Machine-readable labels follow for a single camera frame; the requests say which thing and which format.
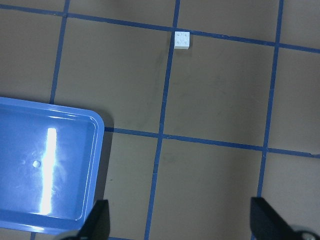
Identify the blue plastic tray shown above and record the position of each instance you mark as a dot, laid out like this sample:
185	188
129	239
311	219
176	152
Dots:
49	161

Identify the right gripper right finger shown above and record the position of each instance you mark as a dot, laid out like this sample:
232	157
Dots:
267	224

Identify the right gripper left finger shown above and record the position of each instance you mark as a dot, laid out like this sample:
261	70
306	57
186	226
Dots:
97	224

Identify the white block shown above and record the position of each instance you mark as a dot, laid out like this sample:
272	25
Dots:
181	40

